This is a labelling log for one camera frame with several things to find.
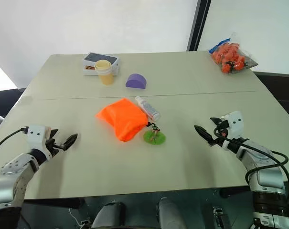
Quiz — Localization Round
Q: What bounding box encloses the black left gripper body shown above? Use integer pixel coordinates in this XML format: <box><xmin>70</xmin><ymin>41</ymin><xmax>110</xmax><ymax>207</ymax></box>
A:
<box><xmin>45</xmin><ymin>137</ymin><xmax>64</xmax><ymax>157</ymax></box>

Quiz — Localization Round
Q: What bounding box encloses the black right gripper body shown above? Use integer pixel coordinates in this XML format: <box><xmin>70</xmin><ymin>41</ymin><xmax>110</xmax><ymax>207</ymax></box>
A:
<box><xmin>213</xmin><ymin>120</ymin><xmax>230</xmax><ymax>147</ymax></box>

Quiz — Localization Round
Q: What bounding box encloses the bag of orange snacks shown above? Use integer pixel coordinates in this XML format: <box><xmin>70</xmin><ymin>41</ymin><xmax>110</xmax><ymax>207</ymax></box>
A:
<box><xmin>208</xmin><ymin>32</ymin><xmax>259</xmax><ymax>76</ymax></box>

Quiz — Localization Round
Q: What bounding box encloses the green round toy disc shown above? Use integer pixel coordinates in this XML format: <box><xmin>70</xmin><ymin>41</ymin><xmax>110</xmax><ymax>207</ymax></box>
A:
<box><xmin>143</xmin><ymin>127</ymin><xmax>167</xmax><ymax>146</ymax></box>

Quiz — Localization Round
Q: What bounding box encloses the dark low cabinet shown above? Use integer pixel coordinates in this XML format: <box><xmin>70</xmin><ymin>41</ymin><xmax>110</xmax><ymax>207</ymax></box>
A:
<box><xmin>0</xmin><ymin>88</ymin><xmax>27</xmax><ymax>118</ymax></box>

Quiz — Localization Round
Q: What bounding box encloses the small white printed bottle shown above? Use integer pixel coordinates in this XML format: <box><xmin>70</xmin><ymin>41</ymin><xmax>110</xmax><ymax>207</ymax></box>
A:
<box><xmin>134</xmin><ymin>95</ymin><xmax>162</xmax><ymax>122</ymax></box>

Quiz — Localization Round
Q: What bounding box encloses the dark side furniture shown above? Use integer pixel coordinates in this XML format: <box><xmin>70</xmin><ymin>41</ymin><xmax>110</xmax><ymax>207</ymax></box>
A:
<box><xmin>252</xmin><ymin>71</ymin><xmax>289</xmax><ymax>125</ymax></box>

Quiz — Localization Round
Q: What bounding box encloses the cream plastic jar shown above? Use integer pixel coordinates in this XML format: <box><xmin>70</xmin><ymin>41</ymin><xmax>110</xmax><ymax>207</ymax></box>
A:
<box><xmin>94</xmin><ymin>59</ymin><xmax>117</xmax><ymax>86</ymax></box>

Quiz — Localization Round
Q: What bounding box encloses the dark rounded robot leg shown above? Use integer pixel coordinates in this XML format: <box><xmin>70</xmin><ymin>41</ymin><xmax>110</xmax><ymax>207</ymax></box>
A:
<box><xmin>156</xmin><ymin>197</ymin><xmax>183</xmax><ymax>229</ymax></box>
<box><xmin>90</xmin><ymin>202</ymin><xmax>125</xmax><ymax>229</ymax></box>

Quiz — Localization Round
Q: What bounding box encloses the purple half-cylinder foam block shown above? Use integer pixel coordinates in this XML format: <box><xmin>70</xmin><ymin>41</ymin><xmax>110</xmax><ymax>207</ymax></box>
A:
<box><xmin>125</xmin><ymin>73</ymin><xmax>148</xmax><ymax>91</ymax></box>

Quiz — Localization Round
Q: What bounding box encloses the white phone box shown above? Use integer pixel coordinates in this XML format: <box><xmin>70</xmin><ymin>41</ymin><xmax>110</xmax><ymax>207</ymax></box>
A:
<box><xmin>83</xmin><ymin>52</ymin><xmax>122</xmax><ymax>77</ymax></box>

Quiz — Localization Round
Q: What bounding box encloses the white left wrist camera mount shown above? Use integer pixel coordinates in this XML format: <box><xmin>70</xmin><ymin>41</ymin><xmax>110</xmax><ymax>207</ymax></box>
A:
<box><xmin>24</xmin><ymin>124</ymin><xmax>53</xmax><ymax>161</ymax></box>

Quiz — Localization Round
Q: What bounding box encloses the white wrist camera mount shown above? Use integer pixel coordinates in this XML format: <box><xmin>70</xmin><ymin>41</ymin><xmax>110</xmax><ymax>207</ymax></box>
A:
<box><xmin>220</xmin><ymin>111</ymin><xmax>245</xmax><ymax>142</ymax></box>
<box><xmin>24</xmin><ymin>124</ymin><xmax>53</xmax><ymax>161</ymax></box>

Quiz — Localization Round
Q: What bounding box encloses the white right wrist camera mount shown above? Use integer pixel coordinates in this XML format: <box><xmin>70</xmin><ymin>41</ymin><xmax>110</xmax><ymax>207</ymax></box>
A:
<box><xmin>220</xmin><ymin>111</ymin><xmax>245</xmax><ymax>142</ymax></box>

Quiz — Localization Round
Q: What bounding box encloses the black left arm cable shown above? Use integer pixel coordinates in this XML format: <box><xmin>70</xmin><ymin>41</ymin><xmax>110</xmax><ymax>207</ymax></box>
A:
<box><xmin>0</xmin><ymin>127</ymin><xmax>29</xmax><ymax>160</ymax></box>

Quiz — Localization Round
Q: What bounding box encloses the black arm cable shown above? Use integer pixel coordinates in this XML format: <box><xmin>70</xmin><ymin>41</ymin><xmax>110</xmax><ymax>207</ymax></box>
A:
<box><xmin>0</xmin><ymin>127</ymin><xmax>29</xmax><ymax>160</ymax></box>
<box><xmin>213</xmin><ymin>127</ymin><xmax>289</xmax><ymax>191</ymax></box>

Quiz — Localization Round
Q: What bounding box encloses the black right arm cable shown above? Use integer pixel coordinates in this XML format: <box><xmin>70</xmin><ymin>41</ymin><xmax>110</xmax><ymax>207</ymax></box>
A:
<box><xmin>213</xmin><ymin>127</ymin><xmax>289</xmax><ymax>191</ymax></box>

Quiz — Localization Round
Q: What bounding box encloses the orange cloth pouch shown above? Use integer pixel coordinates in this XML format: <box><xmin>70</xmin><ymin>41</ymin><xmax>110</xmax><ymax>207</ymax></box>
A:
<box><xmin>94</xmin><ymin>98</ymin><xmax>149</xmax><ymax>144</ymax></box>

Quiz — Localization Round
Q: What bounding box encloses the thin white wire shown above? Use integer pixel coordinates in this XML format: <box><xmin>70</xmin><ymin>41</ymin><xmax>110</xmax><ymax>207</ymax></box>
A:
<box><xmin>68</xmin><ymin>207</ymin><xmax>88</xmax><ymax>227</ymax></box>

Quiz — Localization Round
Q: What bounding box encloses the metal table bracket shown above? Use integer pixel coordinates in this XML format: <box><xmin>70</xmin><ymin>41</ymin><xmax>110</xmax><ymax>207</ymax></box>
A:
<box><xmin>212</xmin><ymin>206</ymin><xmax>229</xmax><ymax>229</ymax></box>

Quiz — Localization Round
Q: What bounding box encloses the dark window frame post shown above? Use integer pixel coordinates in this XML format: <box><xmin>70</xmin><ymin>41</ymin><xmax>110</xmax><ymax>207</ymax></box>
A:
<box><xmin>186</xmin><ymin>0</ymin><xmax>212</xmax><ymax>52</ymax></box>

